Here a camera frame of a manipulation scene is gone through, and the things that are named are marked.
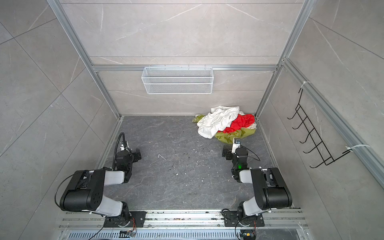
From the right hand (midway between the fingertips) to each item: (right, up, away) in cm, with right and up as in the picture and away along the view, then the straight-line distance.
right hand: (232, 144), depth 94 cm
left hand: (-66, -2, -1) cm, 66 cm away
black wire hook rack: (+29, -2, -36) cm, 46 cm away
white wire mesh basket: (-36, +43, +7) cm, 57 cm away
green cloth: (-2, +4, +4) cm, 6 cm away
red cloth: (+8, +15, +7) cm, 18 cm away
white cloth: (-6, +17, +9) cm, 20 cm away
